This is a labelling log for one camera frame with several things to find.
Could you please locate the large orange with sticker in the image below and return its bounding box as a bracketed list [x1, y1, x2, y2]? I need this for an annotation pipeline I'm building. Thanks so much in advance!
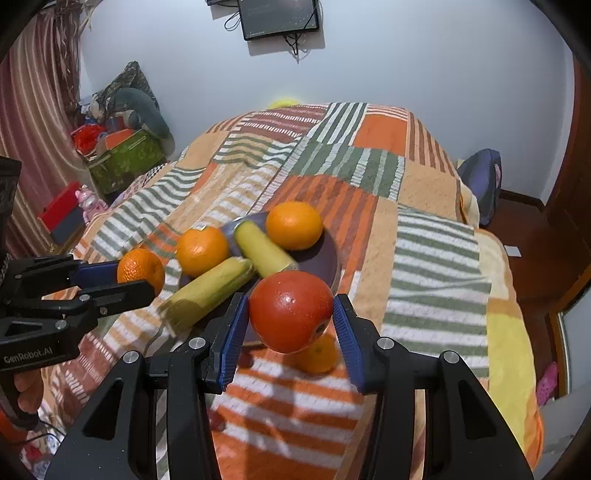
[175, 226, 230, 278]

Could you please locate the purple ceramic plate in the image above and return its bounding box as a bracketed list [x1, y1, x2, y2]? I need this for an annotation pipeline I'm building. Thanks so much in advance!
[177, 210, 343, 345]

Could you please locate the red tomato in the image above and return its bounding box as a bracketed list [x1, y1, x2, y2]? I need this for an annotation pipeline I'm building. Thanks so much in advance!
[249, 270, 334, 354]

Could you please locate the red box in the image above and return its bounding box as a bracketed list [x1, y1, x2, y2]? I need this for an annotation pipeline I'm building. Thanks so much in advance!
[39, 181, 81, 232]

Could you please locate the striped brown curtain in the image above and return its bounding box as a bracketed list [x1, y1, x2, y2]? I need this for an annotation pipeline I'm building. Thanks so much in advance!
[1, 1, 91, 257]

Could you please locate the green storage box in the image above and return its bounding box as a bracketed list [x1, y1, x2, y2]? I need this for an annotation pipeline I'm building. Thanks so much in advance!
[88, 130, 166, 197]

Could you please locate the person left hand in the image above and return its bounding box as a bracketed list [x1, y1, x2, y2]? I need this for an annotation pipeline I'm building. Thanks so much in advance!
[14, 370, 44, 414]

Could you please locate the small black wall monitor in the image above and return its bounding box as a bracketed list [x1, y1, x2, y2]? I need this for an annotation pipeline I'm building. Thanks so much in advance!
[238, 0, 320, 41]

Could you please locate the small tangerine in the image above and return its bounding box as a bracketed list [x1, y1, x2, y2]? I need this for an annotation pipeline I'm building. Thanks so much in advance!
[293, 333, 341, 375]
[116, 248, 165, 296]

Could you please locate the pink toy figure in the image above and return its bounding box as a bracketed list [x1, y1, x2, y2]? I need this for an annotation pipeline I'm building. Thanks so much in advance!
[75, 184, 108, 225]

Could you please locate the striped patchwork bedspread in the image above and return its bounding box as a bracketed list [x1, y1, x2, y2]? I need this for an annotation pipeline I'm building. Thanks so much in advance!
[38, 102, 545, 480]

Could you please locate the blue backpack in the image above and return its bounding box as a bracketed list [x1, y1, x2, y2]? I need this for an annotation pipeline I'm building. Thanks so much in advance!
[458, 149, 503, 226]

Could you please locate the yellow round object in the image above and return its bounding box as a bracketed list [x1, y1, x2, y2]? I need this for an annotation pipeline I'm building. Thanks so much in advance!
[267, 98, 300, 110]

